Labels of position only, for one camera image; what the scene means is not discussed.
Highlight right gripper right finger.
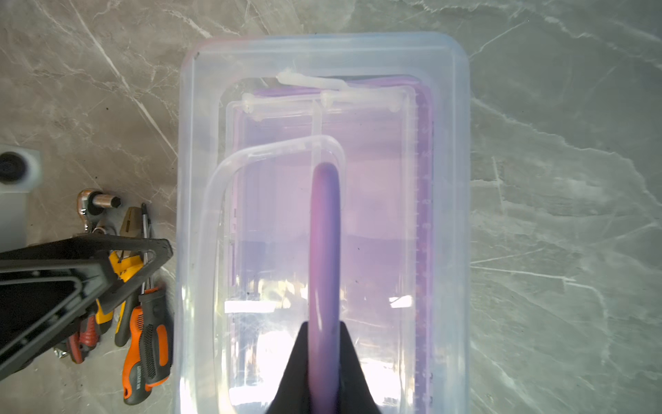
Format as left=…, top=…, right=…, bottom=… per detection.
left=337, top=322, right=381, bottom=414

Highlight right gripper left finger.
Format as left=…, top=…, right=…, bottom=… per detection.
left=265, top=322, right=311, bottom=414

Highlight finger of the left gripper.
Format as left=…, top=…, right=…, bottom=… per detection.
left=0, top=236, right=174, bottom=317
left=1, top=271, right=117, bottom=380

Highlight clear toolbox lid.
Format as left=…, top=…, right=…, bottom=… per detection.
left=174, top=32, right=471, bottom=413

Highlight purple toolbox base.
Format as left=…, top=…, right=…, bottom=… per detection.
left=225, top=75, right=432, bottom=413

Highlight orange black screwdriver large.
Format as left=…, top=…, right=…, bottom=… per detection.
left=122, top=287, right=172, bottom=405

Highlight yellow handled pliers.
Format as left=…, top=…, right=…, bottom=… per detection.
left=109, top=207, right=143, bottom=348

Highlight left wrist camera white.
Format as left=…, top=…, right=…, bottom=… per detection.
left=1, top=144, right=43, bottom=253

